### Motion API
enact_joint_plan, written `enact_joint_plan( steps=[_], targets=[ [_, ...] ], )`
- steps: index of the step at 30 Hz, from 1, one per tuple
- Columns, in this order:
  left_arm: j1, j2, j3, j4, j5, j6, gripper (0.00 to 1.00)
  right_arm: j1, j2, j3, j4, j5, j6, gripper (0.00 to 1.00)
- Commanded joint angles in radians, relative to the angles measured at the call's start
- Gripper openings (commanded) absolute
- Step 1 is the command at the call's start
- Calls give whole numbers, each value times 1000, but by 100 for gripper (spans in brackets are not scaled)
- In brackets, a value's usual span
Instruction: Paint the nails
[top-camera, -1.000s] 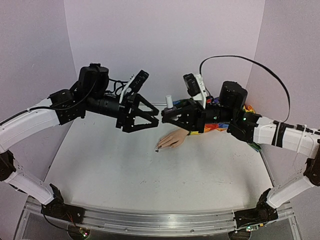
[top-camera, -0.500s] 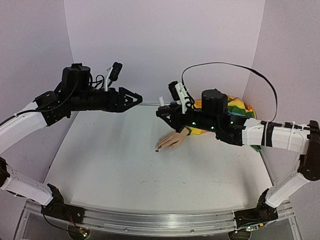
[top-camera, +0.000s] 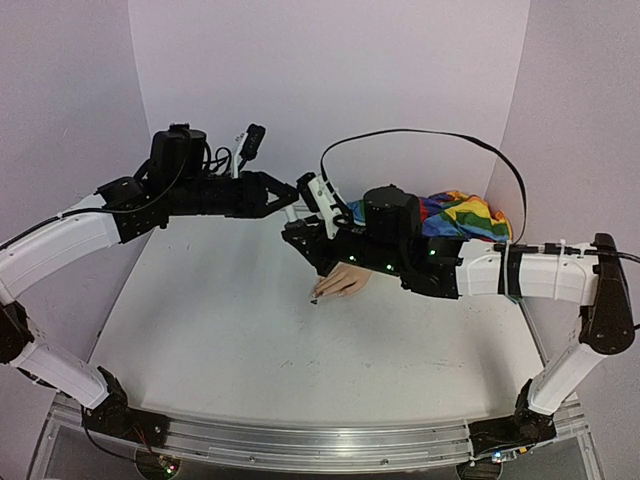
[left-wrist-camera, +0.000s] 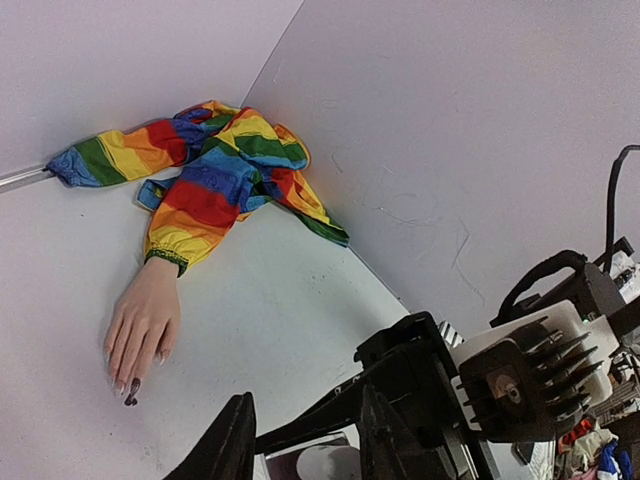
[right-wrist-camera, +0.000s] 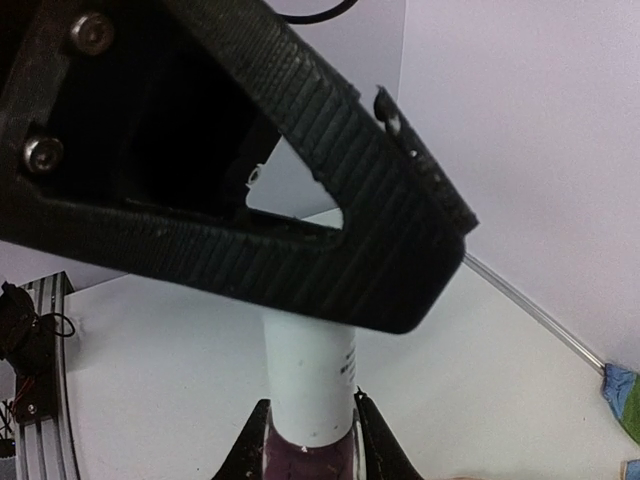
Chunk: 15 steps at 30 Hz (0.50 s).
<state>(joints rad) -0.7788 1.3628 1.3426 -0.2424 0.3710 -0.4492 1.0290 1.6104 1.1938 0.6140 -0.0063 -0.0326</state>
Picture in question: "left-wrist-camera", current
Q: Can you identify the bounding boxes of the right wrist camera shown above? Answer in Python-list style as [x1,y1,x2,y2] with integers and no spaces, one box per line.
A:
[450,300,619,443]

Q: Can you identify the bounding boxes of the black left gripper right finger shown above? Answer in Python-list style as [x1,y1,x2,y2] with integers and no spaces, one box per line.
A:
[359,385,451,480]

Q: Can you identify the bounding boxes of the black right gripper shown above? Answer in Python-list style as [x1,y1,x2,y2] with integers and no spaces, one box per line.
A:
[255,312,499,479]

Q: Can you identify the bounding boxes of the purple polish spill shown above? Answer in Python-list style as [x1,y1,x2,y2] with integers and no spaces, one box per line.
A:
[124,394,138,407]

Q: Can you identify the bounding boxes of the mannequin hand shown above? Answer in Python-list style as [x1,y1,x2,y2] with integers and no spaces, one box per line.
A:
[105,257,181,395]

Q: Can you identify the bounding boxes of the background clutter shelf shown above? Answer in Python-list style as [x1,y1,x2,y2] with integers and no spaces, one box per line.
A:
[514,414,640,480]

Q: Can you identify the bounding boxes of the small nail polish bottle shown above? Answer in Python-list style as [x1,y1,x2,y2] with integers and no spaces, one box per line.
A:
[262,432,362,480]

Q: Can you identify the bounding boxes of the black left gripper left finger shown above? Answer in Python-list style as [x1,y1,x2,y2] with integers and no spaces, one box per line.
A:
[164,392,256,480]

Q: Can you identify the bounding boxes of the rainbow striped jacket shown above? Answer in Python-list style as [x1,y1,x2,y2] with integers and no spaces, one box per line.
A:
[46,101,349,274]

